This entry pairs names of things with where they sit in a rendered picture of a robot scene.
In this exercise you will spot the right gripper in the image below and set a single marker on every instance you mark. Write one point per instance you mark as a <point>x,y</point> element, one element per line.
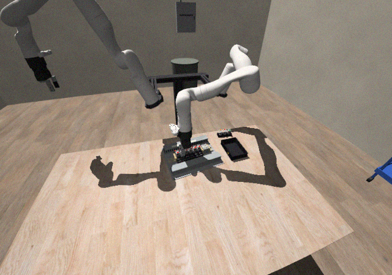
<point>33,56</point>

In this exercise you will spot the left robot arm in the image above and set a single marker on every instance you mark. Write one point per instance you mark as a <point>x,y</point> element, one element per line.
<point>242,70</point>

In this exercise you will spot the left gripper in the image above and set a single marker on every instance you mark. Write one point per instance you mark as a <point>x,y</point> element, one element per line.
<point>184,131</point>

